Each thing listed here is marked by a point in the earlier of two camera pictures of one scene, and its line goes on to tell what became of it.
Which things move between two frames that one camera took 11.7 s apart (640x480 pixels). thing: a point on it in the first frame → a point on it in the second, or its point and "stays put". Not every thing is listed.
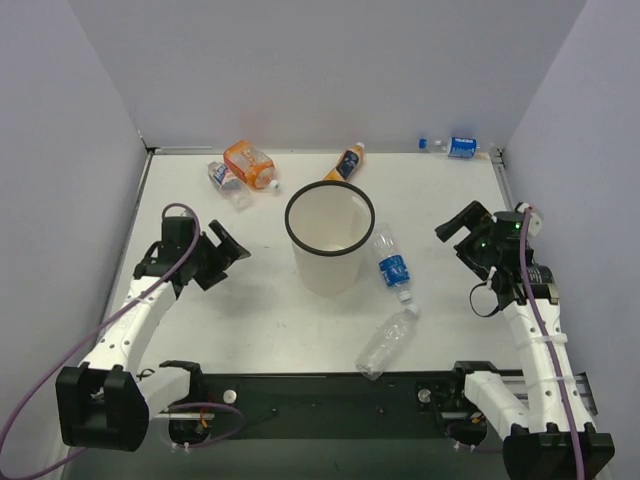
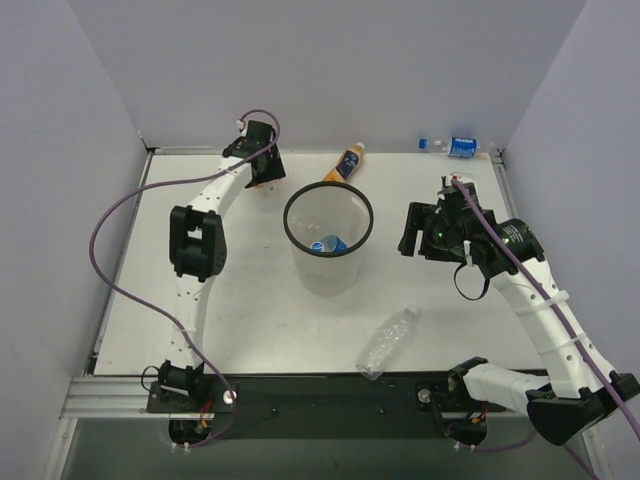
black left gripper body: (214, 263) → (270, 167)
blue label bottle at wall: (456, 147) stays put
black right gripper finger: (475, 216) → (418, 219)
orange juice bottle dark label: (348, 164) stays put
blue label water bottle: (393, 262) → (331, 243)
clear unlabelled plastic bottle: (372, 361) stays put
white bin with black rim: (329, 223) stays put
